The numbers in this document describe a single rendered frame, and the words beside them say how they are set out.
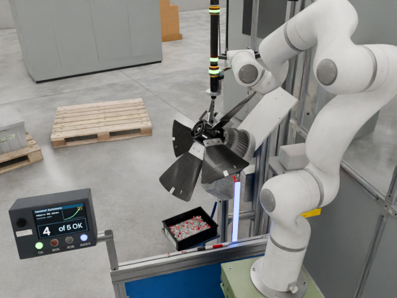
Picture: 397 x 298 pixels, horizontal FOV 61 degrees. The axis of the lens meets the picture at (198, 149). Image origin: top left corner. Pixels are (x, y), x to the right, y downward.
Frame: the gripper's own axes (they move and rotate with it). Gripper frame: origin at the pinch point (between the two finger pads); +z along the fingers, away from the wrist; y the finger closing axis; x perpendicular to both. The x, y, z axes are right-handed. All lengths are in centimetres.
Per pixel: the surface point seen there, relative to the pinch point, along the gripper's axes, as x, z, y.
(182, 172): -61, 11, -28
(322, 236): -123, 26, 55
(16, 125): -106, 195, -217
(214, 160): -47.6, -2.2, -11.2
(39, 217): -41, -45, -73
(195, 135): -45, 19, -20
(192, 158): -56, 15, -22
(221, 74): -12.5, 13.2, -6.3
